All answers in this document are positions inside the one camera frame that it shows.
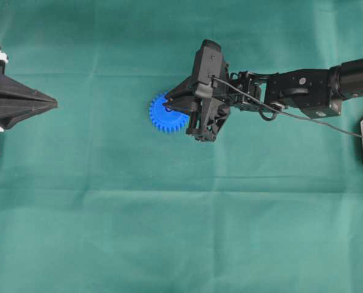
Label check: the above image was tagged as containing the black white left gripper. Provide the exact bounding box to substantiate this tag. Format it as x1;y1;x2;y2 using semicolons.
0;47;57;132

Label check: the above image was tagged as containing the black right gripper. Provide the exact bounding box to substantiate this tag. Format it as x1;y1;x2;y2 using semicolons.
164;76;230;142

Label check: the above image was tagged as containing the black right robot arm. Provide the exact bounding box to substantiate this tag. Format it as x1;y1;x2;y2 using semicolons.
164;59;363;142

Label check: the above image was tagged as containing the blue plastic gear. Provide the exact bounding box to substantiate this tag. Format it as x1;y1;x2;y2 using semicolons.
148;92;189;134

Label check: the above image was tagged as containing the green table cloth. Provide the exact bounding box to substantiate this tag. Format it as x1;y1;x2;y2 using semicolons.
0;1;363;292

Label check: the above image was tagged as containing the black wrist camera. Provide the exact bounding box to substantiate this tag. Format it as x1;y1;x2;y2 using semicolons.
190;39;229;92

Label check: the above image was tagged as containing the thin grey cable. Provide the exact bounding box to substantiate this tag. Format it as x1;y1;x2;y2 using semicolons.
210;74;363;145

